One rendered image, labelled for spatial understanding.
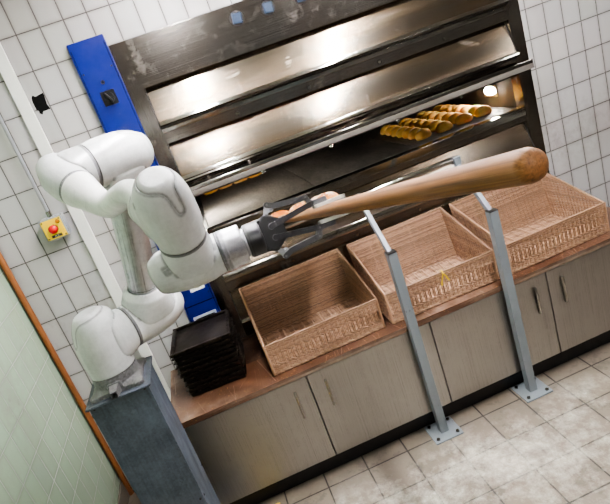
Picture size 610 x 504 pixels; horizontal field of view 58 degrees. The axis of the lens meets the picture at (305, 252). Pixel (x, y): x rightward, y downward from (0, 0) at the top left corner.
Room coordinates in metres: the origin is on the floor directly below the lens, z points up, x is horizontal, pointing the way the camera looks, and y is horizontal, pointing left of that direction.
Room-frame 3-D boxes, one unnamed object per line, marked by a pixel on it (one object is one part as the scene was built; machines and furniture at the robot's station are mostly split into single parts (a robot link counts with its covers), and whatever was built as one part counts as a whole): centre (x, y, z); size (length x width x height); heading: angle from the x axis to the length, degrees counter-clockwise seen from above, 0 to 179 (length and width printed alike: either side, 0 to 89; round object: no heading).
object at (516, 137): (2.74, -0.46, 1.02); 1.79 x 0.11 x 0.19; 98
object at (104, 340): (1.72, 0.74, 1.17); 0.18 x 0.16 x 0.22; 129
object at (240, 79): (2.74, -0.46, 1.80); 1.79 x 0.11 x 0.19; 98
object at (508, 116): (2.76, -0.45, 1.16); 1.80 x 0.06 x 0.04; 98
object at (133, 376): (1.70, 0.74, 1.03); 0.22 x 0.18 x 0.06; 8
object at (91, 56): (3.52, 0.70, 1.08); 1.93 x 0.16 x 2.15; 8
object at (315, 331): (2.40, 0.07, 0.72); 0.56 x 0.49 x 0.28; 98
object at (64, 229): (2.50, 1.02, 1.46); 0.10 x 0.07 x 0.10; 98
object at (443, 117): (3.25, -0.98, 1.21); 0.61 x 0.48 x 0.06; 8
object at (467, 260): (2.48, -0.51, 0.72); 0.56 x 0.49 x 0.28; 97
